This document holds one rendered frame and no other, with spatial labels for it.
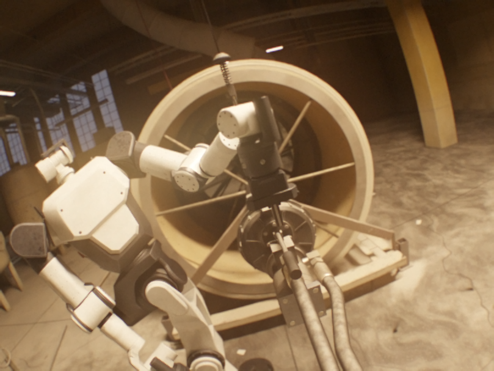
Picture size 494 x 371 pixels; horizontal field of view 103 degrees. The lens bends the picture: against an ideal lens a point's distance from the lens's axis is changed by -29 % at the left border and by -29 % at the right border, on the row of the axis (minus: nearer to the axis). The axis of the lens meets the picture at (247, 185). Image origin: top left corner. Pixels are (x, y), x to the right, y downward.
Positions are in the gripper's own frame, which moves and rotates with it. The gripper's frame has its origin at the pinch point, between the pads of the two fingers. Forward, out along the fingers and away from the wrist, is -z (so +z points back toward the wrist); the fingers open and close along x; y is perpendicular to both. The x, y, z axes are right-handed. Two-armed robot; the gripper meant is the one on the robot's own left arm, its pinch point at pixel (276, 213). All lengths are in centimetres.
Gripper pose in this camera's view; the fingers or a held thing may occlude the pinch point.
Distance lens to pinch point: 65.0
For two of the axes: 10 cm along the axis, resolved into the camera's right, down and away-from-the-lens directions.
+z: -3.0, -9.3, -2.1
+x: 9.5, -3.1, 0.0
